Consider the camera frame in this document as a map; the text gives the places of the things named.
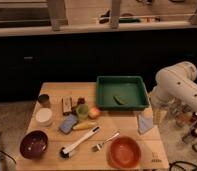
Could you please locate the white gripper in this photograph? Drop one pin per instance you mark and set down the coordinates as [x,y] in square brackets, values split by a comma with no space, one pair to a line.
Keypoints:
[158,106]

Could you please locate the light blue towel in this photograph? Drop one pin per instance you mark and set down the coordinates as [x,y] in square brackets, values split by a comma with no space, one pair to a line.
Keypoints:
[145,122]

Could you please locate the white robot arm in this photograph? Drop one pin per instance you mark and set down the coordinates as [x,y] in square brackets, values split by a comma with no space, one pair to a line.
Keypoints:
[175,82]

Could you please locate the orange bowl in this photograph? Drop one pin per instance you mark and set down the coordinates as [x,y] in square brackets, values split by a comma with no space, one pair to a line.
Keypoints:
[123,153]

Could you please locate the purple bowl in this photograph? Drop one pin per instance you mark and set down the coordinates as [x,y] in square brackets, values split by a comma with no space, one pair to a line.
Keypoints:
[34,145]

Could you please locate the green plastic tray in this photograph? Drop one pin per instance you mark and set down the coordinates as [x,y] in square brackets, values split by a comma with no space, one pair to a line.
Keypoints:
[130,88]

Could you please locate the green pickle in tray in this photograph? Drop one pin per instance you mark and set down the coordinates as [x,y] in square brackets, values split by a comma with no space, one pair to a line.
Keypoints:
[119,100]

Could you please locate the red yellow apple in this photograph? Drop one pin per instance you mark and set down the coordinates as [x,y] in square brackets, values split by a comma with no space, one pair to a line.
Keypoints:
[94,113]

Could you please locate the green plastic cup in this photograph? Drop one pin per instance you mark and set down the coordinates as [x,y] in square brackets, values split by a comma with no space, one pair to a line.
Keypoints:
[82,111]

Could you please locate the silver fork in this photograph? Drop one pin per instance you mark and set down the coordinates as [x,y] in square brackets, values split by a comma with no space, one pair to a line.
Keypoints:
[99,146]

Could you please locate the small dark red fruit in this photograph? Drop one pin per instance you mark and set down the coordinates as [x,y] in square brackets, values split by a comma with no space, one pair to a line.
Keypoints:
[81,100]

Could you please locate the blue sponge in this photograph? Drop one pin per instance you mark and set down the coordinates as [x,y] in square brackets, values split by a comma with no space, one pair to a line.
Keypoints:
[68,123]

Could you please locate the brown chocolate bar block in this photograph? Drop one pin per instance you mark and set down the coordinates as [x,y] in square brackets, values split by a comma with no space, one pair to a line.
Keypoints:
[66,105]

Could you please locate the white round container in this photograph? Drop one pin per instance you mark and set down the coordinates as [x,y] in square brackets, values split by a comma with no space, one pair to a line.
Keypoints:
[44,116]

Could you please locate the small metal can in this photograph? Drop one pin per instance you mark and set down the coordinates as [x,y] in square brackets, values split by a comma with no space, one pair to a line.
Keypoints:
[44,100]

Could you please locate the white handled dish brush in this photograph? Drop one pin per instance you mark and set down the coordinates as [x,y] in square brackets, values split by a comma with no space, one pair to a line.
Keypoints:
[66,151]

